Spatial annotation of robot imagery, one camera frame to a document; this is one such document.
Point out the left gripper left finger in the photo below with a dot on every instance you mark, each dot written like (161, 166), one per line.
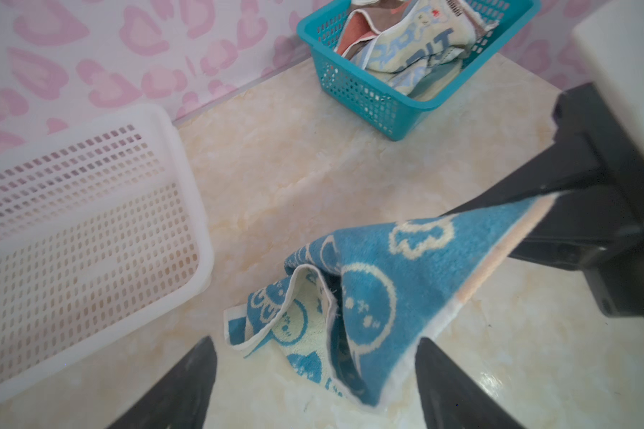
(180, 399)

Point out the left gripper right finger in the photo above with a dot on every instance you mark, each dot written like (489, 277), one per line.
(450, 398)

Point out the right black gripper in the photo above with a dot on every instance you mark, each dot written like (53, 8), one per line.
(598, 225)

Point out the blue bunny pattern towel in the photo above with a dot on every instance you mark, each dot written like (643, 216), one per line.
(355, 303)

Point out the striped rabbit letter towel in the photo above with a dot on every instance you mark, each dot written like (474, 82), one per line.
(425, 51)

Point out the teal plastic basket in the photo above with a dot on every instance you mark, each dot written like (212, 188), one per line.
(389, 111)

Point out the white plastic basket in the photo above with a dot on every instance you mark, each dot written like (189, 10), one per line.
(102, 230)

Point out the red brown towel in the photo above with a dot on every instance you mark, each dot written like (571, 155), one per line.
(366, 20)

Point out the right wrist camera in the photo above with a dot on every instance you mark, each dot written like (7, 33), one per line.
(611, 44)

